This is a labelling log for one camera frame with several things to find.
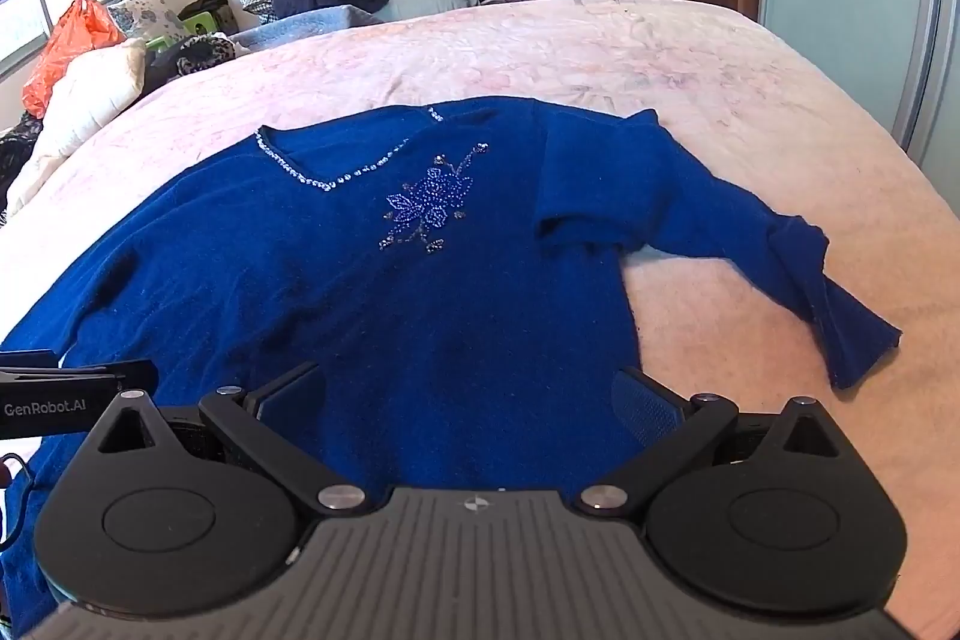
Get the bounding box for blue beaded sweater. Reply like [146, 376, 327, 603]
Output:
[0, 96, 903, 640]

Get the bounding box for black cable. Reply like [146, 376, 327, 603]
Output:
[0, 452, 40, 552]

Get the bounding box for light blue towel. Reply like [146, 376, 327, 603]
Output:
[229, 2, 387, 58]

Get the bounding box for orange plastic bag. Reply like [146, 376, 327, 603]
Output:
[21, 0, 126, 120]

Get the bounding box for dark patterned cloth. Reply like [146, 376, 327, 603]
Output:
[142, 34, 242, 95]

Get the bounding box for white quilt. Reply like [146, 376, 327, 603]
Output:
[4, 38, 147, 217]

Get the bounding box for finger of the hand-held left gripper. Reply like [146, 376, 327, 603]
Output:
[0, 350, 62, 372]
[0, 359, 158, 396]

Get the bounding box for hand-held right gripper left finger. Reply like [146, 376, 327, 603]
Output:
[90, 361, 376, 521]

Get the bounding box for dark bag with green item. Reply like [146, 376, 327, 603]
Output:
[146, 0, 235, 49]

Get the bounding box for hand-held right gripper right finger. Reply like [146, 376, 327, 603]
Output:
[577, 366, 863, 521]

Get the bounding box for floral pillow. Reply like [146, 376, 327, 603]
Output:
[105, 0, 188, 45]

